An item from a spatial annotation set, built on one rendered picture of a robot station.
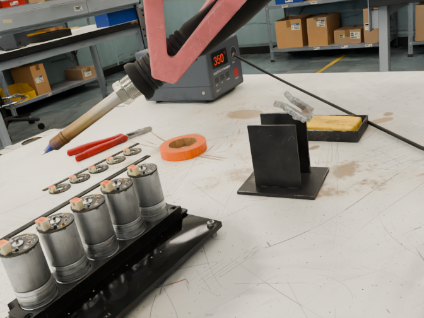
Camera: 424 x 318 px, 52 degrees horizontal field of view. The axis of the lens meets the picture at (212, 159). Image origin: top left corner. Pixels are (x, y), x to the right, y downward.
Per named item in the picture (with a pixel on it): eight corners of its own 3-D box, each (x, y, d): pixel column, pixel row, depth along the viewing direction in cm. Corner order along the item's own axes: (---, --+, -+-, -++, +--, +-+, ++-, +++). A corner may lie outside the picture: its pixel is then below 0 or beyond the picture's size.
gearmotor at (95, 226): (128, 254, 33) (111, 195, 31) (104, 273, 32) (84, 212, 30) (107, 247, 35) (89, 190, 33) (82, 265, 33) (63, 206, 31)
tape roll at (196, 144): (153, 153, 57) (151, 144, 56) (194, 139, 59) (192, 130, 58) (172, 165, 52) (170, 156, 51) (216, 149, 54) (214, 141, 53)
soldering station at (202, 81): (245, 85, 82) (238, 33, 78) (214, 104, 73) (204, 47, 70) (180, 87, 90) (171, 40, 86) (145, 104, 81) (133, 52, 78)
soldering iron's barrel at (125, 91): (59, 159, 26) (143, 96, 26) (40, 140, 26) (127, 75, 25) (63, 151, 28) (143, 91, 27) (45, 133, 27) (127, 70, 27)
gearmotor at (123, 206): (153, 235, 35) (138, 178, 33) (131, 252, 34) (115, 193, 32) (132, 229, 37) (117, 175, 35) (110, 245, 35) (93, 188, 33)
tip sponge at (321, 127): (368, 125, 53) (368, 113, 52) (358, 142, 49) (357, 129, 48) (308, 124, 57) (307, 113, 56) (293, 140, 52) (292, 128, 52)
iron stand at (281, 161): (291, 231, 41) (348, 154, 35) (215, 180, 42) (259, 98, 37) (308, 199, 46) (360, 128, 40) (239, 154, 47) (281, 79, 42)
